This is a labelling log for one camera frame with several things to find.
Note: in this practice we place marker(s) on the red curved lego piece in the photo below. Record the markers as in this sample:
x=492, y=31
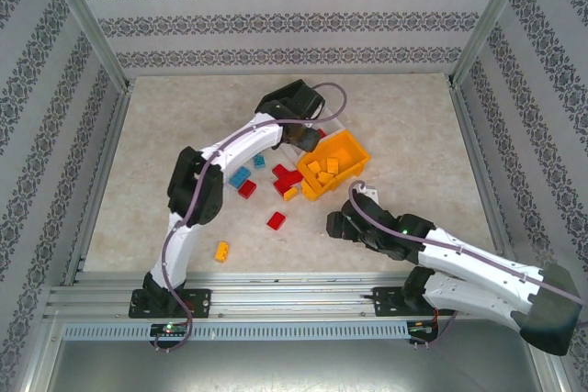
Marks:
x=321, y=134

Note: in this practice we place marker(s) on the small blue lego brick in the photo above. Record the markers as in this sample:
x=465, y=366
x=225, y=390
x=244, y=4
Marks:
x=260, y=161

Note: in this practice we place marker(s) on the red notched lego piece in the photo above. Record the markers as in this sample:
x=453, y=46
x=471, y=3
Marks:
x=280, y=170

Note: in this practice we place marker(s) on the large red lego brick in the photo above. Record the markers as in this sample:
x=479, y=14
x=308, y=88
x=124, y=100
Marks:
x=288, y=181

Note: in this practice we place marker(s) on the yellow lego brick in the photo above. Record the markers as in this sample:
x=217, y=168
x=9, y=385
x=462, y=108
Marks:
x=222, y=251
x=290, y=193
x=324, y=177
x=331, y=164
x=314, y=167

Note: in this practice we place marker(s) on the light blue lego brick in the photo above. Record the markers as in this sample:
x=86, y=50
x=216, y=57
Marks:
x=239, y=178

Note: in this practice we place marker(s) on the red square lego brick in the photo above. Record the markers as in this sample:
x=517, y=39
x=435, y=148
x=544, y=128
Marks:
x=247, y=189
x=276, y=220

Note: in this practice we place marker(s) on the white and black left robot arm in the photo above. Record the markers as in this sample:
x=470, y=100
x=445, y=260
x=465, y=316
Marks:
x=184, y=236

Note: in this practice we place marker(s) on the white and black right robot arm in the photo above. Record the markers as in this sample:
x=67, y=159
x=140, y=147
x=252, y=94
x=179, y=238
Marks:
x=482, y=282

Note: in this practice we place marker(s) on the white plastic bin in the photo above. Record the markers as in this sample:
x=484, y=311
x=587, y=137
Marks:
x=337, y=122

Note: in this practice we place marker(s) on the orange plastic bin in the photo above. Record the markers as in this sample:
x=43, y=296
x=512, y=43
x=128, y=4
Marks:
x=347, y=148

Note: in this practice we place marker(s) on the small circuit board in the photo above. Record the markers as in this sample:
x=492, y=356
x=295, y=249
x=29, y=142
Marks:
x=170, y=329
x=422, y=327

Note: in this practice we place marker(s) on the grey metal panel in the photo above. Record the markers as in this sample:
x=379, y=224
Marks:
x=285, y=366

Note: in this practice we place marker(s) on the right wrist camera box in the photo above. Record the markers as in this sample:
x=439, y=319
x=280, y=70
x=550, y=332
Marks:
x=369, y=190

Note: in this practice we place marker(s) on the aluminium side rail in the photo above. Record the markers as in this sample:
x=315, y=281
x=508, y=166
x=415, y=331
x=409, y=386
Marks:
x=98, y=181
x=482, y=171

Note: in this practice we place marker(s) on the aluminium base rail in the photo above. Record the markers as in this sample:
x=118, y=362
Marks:
x=285, y=300

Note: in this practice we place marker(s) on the aluminium frame post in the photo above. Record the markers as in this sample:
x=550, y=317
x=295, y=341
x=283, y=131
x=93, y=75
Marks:
x=82, y=15
x=491, y=11

